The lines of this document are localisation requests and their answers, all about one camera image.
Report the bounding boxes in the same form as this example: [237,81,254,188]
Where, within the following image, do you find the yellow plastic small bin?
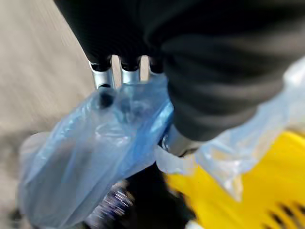
[164,130,305,229]

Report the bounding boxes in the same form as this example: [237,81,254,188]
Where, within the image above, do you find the translucent blue garbage bag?
[18,56,305,229]

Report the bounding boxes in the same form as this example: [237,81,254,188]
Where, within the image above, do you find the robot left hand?
[52,0,305,157]

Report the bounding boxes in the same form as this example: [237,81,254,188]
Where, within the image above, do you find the crinkled dark plastic wrapper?
[81,180,136,229]

